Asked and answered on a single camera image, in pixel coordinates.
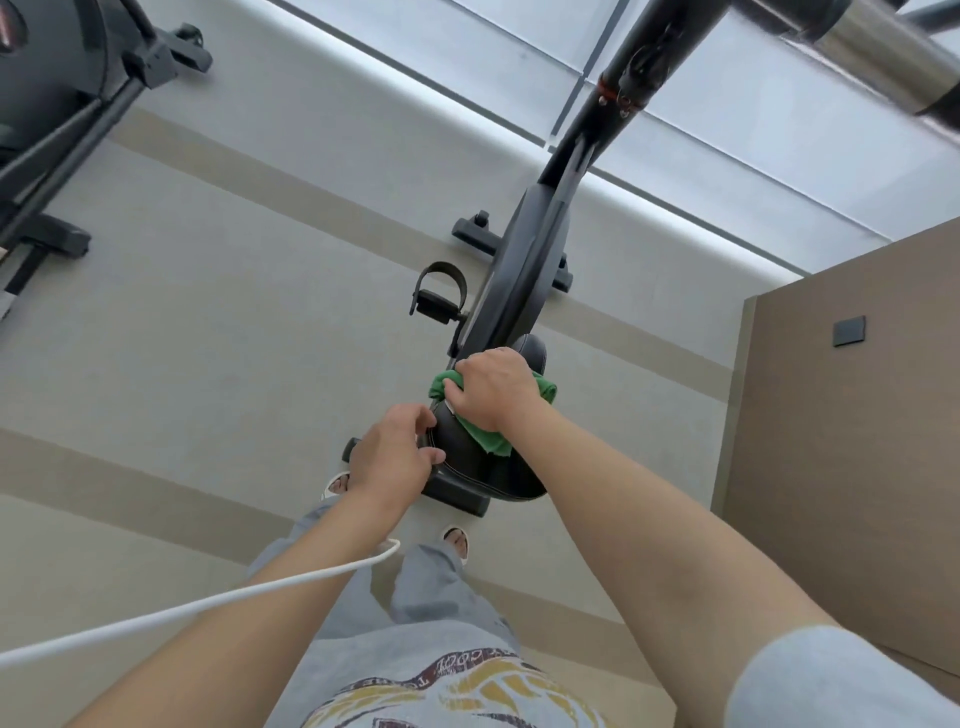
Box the black exercise machine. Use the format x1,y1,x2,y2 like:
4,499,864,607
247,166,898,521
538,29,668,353
0,0,214,318

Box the black exercise bike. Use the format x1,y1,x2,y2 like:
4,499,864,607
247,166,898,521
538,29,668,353
341,0,960,522

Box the black bike pedal with strap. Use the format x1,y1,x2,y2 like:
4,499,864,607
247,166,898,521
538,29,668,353
407,261,471,324

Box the person's right hand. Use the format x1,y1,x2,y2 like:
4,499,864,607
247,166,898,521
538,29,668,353
442,347,552,436

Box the green cleaning cloth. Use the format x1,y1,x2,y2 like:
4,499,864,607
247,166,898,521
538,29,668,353
427,366,558,458

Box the grey printed shirt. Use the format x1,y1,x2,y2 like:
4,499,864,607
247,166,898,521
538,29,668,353
298,624,960,728

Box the black bike saddle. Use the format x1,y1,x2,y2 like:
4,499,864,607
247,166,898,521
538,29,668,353
418,333,552,504

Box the person's right forearm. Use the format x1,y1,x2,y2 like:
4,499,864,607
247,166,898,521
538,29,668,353
498,405,840,728

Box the person's left hand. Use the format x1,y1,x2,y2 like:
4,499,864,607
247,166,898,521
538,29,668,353
348,403,449,516

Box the grey trousers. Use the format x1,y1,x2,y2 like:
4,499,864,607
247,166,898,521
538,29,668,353
247,501,526,680

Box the person's left forearm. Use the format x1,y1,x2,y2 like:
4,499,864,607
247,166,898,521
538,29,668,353
66,491,410,728

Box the white cable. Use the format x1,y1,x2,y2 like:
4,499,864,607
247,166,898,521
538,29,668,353
0,537,403,673

